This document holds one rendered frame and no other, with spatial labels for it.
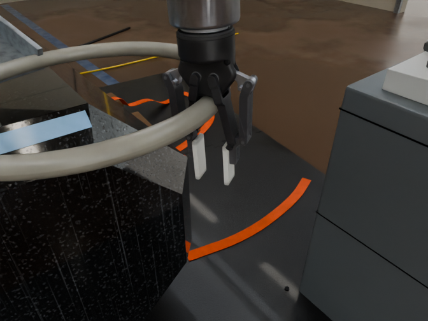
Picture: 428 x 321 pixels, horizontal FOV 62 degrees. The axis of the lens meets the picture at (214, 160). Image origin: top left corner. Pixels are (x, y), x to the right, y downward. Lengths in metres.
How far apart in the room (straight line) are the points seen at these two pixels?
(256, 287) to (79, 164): 1.05
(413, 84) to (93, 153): 0.67
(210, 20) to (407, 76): 0.53
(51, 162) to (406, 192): 0.74
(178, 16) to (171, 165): 0.54
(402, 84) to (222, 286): 0.89
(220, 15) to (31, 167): 0.27
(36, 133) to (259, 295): 0.93
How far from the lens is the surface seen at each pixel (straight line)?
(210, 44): 0.45
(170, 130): 0.44
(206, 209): 1.63
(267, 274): 1.42
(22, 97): 0.88
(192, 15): 0.44
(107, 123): 0.81
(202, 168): 0.58
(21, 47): 0.89
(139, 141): 0.42
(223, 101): 0.49
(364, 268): 1.11
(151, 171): 0.86
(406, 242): 0.99
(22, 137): 0.77
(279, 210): 1.65
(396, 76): 0.88
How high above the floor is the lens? 1.14
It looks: 36 degrees down
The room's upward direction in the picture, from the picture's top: straight up
